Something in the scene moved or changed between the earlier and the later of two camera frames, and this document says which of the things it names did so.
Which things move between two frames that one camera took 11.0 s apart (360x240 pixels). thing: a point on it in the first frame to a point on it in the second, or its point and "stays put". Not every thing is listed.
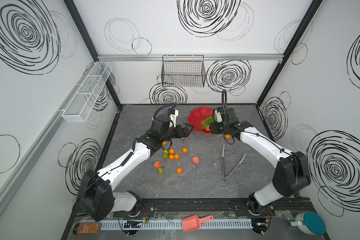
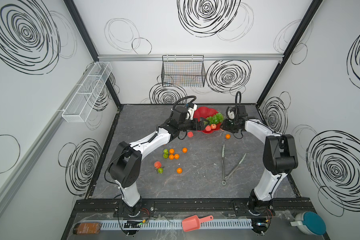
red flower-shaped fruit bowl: [197, 116] stays put
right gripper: [214, 128] to [224, 125]
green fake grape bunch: [209, 121] stays put
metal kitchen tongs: [224, 177] stays put
